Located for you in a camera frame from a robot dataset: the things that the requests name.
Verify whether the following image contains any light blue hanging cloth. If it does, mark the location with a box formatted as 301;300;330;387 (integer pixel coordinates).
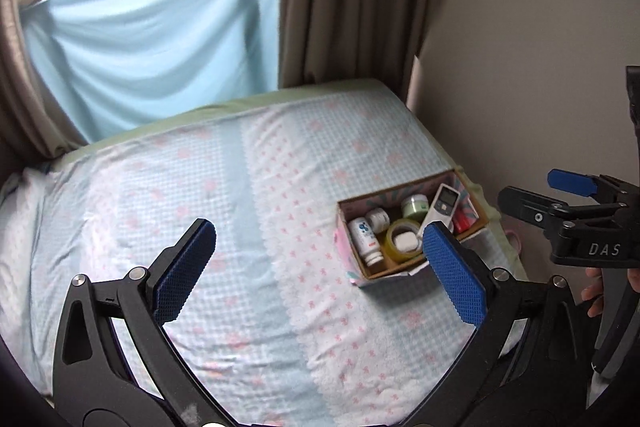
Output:
20;0;280;142

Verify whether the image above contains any white pill bottle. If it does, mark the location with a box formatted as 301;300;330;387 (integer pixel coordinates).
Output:
347;217;384;268

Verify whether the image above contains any green jar white lid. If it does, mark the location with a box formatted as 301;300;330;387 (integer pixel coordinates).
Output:
364;207;390;234

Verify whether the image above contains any patterned cardboard box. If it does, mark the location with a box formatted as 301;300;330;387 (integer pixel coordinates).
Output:
334;169;488;287

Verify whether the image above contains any white remote control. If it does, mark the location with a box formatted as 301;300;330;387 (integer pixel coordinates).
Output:
418;183;461;239

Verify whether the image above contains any brown left curtain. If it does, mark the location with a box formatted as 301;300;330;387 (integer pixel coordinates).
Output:
1;0;87;164

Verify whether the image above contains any green mattress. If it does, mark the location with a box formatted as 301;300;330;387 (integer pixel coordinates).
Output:
46;78;526;278

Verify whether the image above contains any person's right hand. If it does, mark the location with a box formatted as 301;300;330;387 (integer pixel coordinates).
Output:
580;265;640;319

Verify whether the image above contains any pale green cream jar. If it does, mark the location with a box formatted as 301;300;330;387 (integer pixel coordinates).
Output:
400;194;431;222

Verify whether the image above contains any red small box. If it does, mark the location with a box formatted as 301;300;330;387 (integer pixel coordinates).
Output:
452;207;476;234

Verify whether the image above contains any white earbuds case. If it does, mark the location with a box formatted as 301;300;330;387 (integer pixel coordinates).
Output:
393;231;420;255

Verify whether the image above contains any checkered floral bedsheet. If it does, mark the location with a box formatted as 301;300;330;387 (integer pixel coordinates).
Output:
1;121;472;426

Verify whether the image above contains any yellow tape roll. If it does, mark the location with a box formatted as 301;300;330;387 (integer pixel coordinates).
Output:
384;219;422;265

